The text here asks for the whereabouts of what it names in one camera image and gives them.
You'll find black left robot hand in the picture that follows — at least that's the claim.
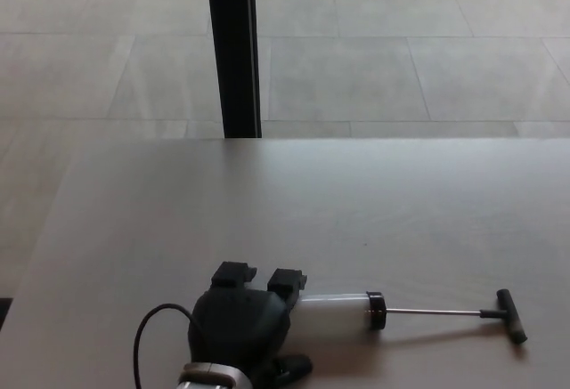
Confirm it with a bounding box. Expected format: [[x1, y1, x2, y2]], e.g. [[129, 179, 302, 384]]
[[187, 261, 314, 384]]

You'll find white air pump black handle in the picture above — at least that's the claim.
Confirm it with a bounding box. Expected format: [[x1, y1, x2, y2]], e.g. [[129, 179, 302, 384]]
[[292, 288, 530, 344]]

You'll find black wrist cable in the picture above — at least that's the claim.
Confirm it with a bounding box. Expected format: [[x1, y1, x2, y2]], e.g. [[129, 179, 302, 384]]
[[134, 303, 198, 389]]

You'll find black vertical post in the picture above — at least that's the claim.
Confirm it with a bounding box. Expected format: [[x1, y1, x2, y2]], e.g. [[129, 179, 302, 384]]
[[204, 0, 263, 140]]

